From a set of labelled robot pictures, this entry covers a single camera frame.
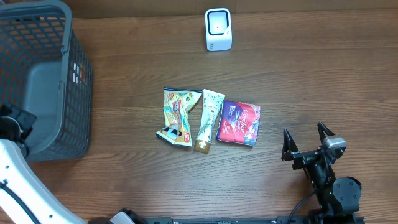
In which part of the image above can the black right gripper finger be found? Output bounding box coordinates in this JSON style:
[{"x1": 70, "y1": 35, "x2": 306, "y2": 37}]
[
  {"x1": 282, "y1": 129, "x2": 299, "y2": 156},
  {"x1": 317, "y1": 121, "x2": 335, "y2": 145}
]

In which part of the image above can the red purple pad packet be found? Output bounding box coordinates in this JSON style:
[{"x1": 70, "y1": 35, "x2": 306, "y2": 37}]
[{"x1": 216, "y1": 100, "x2": 261, "y2": 147}]

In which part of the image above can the white gold cream tube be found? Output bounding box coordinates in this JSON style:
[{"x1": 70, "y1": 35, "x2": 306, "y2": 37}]
[{"x1": 194, "y1": 89, "x2": 225, "y2": 154}]

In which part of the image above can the yellow snack packet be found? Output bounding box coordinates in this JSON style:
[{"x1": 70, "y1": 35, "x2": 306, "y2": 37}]
[{"x1": 156, "y1": 87, "x2": 203, "y2": 147}]

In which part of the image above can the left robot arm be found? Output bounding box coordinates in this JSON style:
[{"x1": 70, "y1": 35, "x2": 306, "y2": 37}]
[{"x1": 1, "y1": 103, "x2": 85, "y2": 223}]

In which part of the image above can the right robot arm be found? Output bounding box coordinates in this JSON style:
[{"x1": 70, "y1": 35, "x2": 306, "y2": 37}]
[{"x1": 281, "y1": 122, "x2": 364, "y2": 224}]

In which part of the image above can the grey plastic shopping basket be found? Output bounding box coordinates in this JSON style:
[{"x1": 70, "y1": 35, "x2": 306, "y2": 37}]
[{"x1": 1, "y1": 1, "x2": 93, "y2": 162}]

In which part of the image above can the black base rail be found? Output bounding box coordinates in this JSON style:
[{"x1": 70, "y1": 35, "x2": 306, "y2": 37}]
[{"x1": 143, "y1": 216, "x2": 366, "y2": 224}]

